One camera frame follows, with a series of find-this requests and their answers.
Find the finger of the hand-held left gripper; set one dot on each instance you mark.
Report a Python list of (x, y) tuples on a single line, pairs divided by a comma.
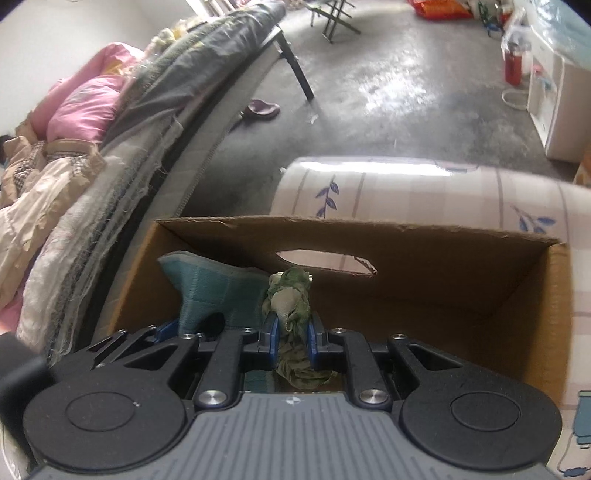
[(166, 331)]

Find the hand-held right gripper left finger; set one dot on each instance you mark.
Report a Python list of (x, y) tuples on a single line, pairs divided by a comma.
[(272, 339)]

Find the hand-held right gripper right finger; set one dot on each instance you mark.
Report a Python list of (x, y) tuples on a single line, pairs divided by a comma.
[(312, 341)]

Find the green fabric scrunchie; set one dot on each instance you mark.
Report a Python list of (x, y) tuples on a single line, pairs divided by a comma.
[(288, 300)]

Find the teal cleaning cloth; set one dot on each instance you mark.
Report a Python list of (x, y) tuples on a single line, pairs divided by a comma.
[(207, 286)]

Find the brown cardboard box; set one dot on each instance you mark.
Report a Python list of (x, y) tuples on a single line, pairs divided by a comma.
[(438, 286)]

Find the white fringed blanket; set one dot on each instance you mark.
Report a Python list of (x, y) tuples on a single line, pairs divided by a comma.
[(92, 240)]

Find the beige patterned quilt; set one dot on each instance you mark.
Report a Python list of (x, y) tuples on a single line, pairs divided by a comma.
[(41, 194)]

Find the purple slipper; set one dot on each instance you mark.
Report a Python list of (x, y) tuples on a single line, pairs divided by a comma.
[(262, 110)]

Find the pink quilt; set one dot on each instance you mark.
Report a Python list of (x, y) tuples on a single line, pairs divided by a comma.
[(83, 106)]

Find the pile of blankets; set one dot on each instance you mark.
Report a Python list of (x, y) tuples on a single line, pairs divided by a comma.
[(295, 69)]

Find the grey blanket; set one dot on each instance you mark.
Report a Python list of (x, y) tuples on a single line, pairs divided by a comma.
[(194, 60)]

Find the red bottle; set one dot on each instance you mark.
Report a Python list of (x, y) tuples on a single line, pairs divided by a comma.
[(513, 67)]

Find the white cabinet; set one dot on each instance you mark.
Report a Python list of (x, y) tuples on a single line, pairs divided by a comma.
[(565, 106)]

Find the orange snack bags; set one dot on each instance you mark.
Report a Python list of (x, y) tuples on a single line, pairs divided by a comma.
[(438, 8)]

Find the clear plastic bag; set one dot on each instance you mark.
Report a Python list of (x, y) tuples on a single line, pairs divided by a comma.
[(519, 32)]

